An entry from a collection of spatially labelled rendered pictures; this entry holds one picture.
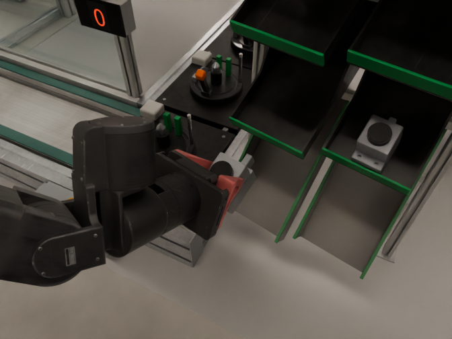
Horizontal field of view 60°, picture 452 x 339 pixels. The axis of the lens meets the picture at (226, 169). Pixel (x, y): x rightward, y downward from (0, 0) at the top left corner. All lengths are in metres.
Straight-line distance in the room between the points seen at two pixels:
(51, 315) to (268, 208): 0.47
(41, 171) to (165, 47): 0.70
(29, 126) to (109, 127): 0.82
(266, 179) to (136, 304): 0.35
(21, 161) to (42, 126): 0.17
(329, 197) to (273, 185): 0.10
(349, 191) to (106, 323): 0.52
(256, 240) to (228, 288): 0.13
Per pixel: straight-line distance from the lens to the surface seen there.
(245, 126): 0.60
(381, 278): 0.90
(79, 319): 0.85
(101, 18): 0.93
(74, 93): 1.16
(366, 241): 0.73
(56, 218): 0.34
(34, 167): 0.97
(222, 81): 1.06
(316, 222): 0.74
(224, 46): 1.24
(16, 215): 0.33
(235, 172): 0.51
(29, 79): 1.28
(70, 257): 0.35
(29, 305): 0.90
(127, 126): 0.34
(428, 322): 0.89
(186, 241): 0.77
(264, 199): 0.74
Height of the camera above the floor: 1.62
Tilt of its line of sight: 49 degrees down
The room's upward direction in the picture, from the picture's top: straight up
